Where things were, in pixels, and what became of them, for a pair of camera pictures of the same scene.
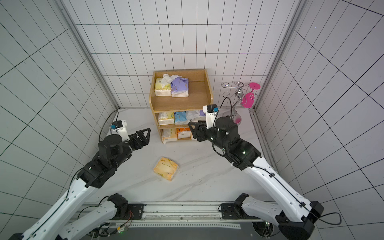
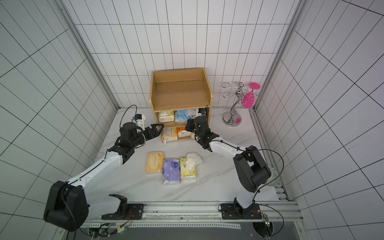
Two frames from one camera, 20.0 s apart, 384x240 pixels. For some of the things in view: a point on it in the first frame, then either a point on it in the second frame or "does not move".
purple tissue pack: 179,87 → 171,171
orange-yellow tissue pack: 165,168 → 154,162
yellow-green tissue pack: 163,85 → 188,164
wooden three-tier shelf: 177,98 does not move
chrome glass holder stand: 241,94 does not move
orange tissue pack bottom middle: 183,133 does not move
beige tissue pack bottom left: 169,134 does not move
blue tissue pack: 180,118 does not move
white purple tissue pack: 195,115 does not move
